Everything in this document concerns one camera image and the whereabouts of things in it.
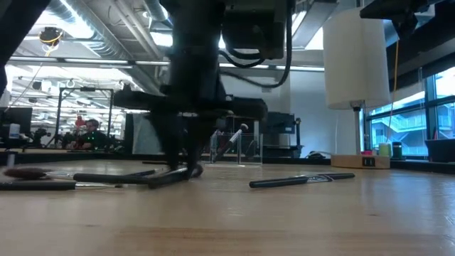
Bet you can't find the person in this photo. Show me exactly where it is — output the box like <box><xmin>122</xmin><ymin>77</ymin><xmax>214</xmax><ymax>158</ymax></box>
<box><xmin>69</xmin><ymin>119</ymin><xmax>108</xmax><ymax>150</ymax></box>

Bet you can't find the black equipment cart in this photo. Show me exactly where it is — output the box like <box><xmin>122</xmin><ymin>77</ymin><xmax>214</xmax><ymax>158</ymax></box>
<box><xmin>262</xmin><ymin>112</ymin><xmax>304</xmax><ymax>158</ymax></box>

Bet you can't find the fan makeup brush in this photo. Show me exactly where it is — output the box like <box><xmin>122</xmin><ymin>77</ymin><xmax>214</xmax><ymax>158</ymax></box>
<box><xmin>3</xmin><ymin>166</ymin><xmax>157</xmax><ymax>185</ymax></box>

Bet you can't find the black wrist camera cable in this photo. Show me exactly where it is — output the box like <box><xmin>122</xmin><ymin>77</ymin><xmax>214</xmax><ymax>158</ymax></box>
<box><xmin>218</xmin><ymin>0</ymin><xmax>293</xmax><ymax>89</ymax></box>

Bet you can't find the hanging yellow cable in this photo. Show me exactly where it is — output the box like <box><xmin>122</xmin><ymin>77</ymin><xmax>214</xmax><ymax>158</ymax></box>
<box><xmin>386</xmin><ymin>38</ymin><xmax>400</xmax><ymax>143</ymax></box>

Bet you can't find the clear acrylic brush holder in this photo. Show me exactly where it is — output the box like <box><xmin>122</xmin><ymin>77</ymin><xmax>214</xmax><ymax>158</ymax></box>
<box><xmin>209</xmin><ymin>132</ymin><xmax>264</xmax><ymax>165</ymax></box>

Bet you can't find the dark-framed window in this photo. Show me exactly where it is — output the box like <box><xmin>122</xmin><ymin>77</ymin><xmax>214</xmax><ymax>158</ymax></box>
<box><xmin>365</xmin><ymin>67</ymin><xmax>455</xmax><ymax>157</ymax></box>

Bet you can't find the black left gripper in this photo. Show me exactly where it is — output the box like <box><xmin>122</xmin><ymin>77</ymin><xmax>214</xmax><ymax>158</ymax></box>
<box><xmin>113</xmin><ymin>60</ymin><xmax>268</xmax><ymax>178</ymax></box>

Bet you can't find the black bin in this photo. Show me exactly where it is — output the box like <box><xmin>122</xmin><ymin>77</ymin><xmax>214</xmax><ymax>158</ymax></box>
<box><xmin>424</xmin><ymin>138</ymin><xmax>455</xmax><ymax>164</ymax></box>

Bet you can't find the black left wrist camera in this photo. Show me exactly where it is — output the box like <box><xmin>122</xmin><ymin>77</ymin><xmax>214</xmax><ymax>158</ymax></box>
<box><xmin>223</xmin><ymin>0</ymin><xmax>287</xmax><ymax>60</ymax></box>

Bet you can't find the black metal frame rig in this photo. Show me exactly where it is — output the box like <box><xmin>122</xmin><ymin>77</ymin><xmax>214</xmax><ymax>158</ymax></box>
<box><xmin>55</xmin><ymin>87</ymin><xmax>114</xmax><ymax>149</ymax></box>

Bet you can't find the yellow ceiling cable reel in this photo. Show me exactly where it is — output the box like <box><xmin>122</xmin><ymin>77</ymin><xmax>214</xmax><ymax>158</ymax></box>
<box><xmin>38</xmin><ymin>26</ymin><xmax>65</xmax><ymax>47</ymax></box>

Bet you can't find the black computer monitor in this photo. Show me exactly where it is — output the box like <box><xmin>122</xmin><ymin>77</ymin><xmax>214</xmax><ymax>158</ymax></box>
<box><xmin>0</xmin><ymin>107</ymin><xmax>33</xmax><ymax>138</ymax></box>

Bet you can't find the grey cloth partition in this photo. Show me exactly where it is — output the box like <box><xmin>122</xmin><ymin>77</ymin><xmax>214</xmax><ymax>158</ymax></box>
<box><xmin>132</xmin><ymin>112</ymin><xmax>168</xmax><ymax>154</ymax></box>

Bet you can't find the black aluminium table frame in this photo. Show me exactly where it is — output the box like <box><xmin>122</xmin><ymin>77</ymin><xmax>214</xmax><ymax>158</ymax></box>
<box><xmin>0</xmin><ymin>151</ymin><xmax>455</xmax><ymax>175</ymax></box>

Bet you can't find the coiled cable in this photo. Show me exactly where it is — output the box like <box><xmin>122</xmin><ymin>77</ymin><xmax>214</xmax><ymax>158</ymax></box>
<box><xmin>304</xmin><ymin>150</ymin><xmax>332</xmax><ymax>159</ymax></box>

